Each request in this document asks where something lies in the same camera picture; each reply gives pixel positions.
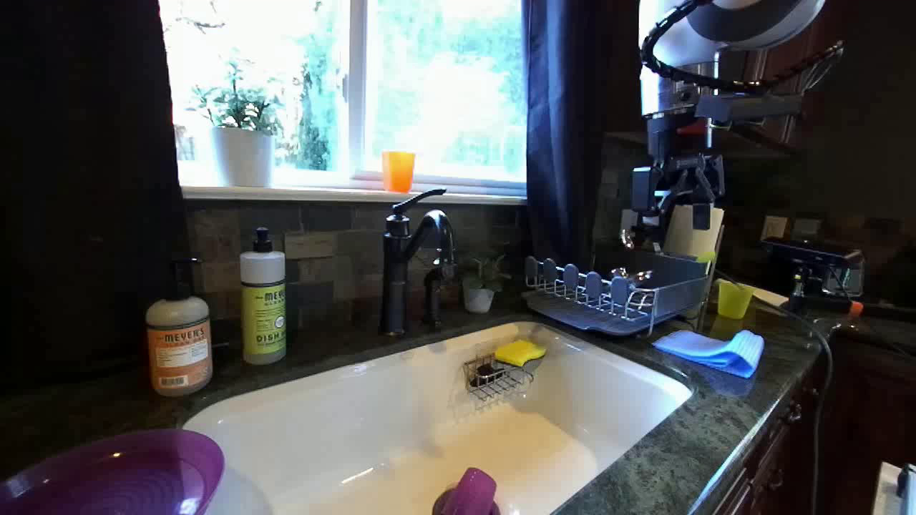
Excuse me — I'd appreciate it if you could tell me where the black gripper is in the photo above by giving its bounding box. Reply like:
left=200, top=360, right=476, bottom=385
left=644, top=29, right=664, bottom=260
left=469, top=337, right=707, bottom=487
left=624, top=111, right=730, bottom=244

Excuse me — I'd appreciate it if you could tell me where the purple plastic bowl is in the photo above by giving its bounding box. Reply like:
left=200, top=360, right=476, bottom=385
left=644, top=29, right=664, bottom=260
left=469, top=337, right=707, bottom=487
left=0, top=427, right=227, bottom=515

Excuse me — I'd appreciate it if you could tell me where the white paper towel roll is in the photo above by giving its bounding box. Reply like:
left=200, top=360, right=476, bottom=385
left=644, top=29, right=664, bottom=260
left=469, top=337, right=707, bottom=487
left=664, top=201, right=728, bottom=265

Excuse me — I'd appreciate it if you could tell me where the grey metal dish rack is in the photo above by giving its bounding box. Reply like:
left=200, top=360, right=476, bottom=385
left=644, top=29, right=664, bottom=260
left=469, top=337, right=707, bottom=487
left=521, top=250, right=714, bottom=337

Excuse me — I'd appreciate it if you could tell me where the yellow green plastic cup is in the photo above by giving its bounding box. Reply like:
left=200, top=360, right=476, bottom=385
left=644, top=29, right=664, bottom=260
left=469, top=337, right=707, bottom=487
left=714, top=277, right=755, bottom=322

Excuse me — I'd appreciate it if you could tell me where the blue striped dish cloth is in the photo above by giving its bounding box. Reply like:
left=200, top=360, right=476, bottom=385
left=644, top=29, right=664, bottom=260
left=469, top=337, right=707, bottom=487
left=650, top=327, right=768, bottom=380

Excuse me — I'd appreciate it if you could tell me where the yellow sponge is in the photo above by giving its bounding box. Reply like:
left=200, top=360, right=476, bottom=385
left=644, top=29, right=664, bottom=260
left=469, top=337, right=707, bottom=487
left=492, top=337, right=551, bottom=368

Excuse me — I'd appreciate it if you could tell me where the small white potted plant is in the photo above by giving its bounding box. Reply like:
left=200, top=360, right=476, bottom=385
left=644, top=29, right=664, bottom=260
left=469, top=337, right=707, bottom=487
left=455, top=251, right=509, bottom=317

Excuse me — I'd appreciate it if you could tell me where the white framed window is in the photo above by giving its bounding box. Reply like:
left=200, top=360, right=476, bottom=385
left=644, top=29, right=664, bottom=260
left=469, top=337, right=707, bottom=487
left=156, top=0, right=529, bottom=205

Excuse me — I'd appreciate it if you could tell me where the orange translucent cup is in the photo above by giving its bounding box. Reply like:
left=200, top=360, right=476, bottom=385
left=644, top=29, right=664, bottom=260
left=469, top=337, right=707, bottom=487
left=381, top=149, right=419, bottom=197

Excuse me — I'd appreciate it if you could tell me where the dark metal faucet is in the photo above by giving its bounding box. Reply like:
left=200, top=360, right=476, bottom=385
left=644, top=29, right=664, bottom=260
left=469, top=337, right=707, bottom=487
left=379, top=187, right=459, bottom=337

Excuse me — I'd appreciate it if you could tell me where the dark wooden base cabinet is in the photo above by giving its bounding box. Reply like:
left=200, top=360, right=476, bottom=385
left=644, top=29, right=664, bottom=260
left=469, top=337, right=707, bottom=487
left=704, top=337, right=916, bottom=515

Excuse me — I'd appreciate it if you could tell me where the small purple plastic cup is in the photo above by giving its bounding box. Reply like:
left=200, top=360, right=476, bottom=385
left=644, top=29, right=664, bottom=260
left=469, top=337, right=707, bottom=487
left=431, top=464, right=505, bottom=515

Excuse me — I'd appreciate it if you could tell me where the white box corner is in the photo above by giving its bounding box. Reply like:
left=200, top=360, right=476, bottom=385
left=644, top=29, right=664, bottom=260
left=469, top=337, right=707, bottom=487
left=871, top=460, right=916, bottom=515

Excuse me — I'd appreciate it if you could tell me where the white ceramic sink basin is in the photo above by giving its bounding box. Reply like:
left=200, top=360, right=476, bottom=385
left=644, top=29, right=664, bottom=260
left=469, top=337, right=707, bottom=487
left=184, top=317, right=695, bottom=515

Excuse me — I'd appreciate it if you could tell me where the green label soap bottle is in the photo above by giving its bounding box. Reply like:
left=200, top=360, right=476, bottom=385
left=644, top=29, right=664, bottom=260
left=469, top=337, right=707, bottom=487
left=237, top=222, right=289, bottom=368

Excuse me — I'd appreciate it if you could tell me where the large white potted plant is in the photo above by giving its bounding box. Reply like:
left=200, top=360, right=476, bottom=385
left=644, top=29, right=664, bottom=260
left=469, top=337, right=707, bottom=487
left=190, top=61, right=289, bottom=191

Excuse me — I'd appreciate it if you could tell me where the orange label soap bottle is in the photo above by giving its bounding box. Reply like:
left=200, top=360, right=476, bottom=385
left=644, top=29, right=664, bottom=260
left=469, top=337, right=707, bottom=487
left=144, top=254, right=214, bottom=400

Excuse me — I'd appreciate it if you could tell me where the black curtain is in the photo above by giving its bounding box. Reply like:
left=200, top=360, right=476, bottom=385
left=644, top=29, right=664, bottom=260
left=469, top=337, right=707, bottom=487
left=0, top=0, right=194, bottom=384

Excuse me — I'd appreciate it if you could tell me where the black corrugated robot hose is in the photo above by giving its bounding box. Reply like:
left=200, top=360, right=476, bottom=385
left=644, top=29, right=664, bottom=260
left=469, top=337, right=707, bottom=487
left=637, top=0, right=849, bottom=96

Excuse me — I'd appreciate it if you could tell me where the wooden wall cabinet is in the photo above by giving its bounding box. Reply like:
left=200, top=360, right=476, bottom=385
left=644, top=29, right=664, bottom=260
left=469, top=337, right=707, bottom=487
left=611, top=0, right=916, bottom=164

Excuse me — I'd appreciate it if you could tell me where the black power cable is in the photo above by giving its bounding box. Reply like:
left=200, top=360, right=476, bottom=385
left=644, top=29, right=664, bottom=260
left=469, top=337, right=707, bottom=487
left=763, top=304, right=839, bottom=515

